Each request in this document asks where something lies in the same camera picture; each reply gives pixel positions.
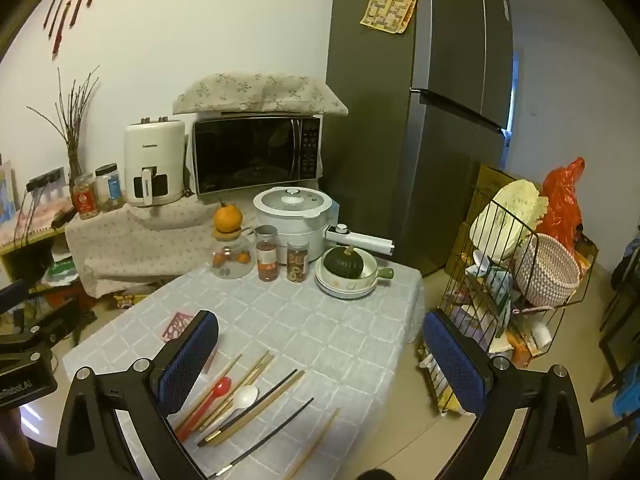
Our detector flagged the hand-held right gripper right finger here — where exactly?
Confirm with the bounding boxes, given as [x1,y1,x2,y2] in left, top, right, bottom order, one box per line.
[422,309,591,480]

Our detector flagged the white air fryer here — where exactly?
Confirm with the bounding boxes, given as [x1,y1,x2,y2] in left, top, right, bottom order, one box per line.
[124,117,187,207]

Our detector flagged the orange plastic bag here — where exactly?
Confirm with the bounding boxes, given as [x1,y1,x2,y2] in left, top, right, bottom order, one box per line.
[532,157,586,246]

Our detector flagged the white plastic spoon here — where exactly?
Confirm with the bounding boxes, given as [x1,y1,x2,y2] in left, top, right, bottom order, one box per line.
[200,385,260,443]

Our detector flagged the cardboard box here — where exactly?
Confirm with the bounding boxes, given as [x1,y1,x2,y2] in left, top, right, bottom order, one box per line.
[445,165,521,276]

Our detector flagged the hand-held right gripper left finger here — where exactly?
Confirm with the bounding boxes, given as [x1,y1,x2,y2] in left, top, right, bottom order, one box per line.
[55,309,221,480]

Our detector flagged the pink coaster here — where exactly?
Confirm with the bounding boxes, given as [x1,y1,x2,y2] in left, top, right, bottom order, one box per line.
[161,311,218,376]

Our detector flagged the grey refrigerator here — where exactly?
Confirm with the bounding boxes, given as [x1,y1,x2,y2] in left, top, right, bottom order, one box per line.
[325,0,516,278]

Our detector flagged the red plastic spoon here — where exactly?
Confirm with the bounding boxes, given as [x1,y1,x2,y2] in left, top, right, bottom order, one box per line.
[175,376,232,443]

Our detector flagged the woven basket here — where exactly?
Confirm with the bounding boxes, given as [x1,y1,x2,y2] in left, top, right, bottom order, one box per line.
[514,234,582,307]

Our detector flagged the white electric cooking pot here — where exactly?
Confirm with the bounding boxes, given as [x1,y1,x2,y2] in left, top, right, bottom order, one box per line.
[253,186,396,264]

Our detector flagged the green handled bowl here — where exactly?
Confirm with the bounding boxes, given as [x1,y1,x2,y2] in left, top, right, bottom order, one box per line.
[320,255,394,286]

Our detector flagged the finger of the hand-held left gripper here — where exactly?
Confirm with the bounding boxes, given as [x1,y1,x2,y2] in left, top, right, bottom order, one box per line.
[0,279,31,307]
[0,300,81,356]

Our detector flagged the yellow printed paper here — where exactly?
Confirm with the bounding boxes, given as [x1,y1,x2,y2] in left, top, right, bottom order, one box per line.
[359,0,420,35]

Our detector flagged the floral microwave cover cloth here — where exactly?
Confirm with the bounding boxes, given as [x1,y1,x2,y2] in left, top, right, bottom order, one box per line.
[172,73,349,117]

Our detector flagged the dried slices jar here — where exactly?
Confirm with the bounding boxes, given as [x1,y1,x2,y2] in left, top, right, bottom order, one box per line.
[286,241,310,284]

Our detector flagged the red spice jar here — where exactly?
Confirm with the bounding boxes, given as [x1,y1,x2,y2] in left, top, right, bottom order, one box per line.
[255,225,279,282]

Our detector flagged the dark green squash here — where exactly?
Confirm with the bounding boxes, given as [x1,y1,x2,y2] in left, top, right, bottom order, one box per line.
[322,246,362,278]

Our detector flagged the black microwave oven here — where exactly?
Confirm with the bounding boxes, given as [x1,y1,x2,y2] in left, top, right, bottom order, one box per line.
[191,115,323,197]

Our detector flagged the green packet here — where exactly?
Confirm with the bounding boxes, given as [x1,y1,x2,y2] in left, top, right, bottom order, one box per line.
[42,255,76,281]

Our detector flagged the dried twigs in vase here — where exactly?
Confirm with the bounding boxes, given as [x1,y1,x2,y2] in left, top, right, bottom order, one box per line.
[26,65,101,181]

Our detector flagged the grey checked tablecloth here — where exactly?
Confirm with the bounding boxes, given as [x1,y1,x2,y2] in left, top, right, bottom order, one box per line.
[61,260,426,480]

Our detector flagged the yellow shelf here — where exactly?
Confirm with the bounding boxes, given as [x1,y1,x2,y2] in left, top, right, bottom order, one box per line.
[0,225,68,286]

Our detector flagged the black power strip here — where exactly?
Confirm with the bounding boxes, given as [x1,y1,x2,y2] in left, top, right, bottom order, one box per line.
[25,167,67,192]

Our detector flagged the blue label glass jar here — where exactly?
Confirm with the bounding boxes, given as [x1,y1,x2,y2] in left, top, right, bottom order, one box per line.
[95,164,125,212]

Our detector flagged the colourful picture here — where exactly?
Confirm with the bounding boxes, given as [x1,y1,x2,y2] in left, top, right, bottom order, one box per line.
[0,160,18,226]

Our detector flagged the black wire rack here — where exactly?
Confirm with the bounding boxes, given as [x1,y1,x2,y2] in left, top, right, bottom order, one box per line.
[417,187,591,416]

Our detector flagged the glass jar with small oranges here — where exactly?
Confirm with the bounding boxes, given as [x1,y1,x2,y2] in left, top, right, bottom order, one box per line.
[210,230,256,280]

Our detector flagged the large orange fruit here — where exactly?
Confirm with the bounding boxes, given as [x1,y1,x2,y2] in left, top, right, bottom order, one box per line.
[214,201,244,233]

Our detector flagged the red label glass jar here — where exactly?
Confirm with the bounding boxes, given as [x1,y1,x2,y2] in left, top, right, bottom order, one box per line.
[71,173,101,220]

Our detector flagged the napa cabbage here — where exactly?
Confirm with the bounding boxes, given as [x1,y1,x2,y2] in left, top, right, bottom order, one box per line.
[470,179,550,263]

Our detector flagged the floral cabinet cloth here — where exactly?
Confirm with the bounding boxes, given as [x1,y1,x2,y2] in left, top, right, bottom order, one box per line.
[65,190,261,297]

